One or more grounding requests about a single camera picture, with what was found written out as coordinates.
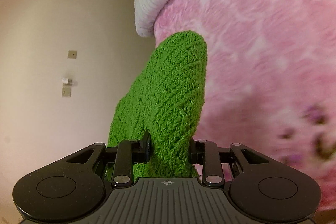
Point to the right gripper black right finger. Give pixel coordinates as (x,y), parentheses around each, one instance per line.
(221,165)

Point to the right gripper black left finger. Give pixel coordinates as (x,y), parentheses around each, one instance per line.
(114,164)

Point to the green knitted sweater vest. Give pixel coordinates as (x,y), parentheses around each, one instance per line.
(166,101)

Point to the pink floral fleece blanket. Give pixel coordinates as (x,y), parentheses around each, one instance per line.
(270,79)

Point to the wall plug adapter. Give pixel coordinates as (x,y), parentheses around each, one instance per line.
(67,85)

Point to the wall socket plate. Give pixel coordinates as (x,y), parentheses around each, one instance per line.
(72,54)

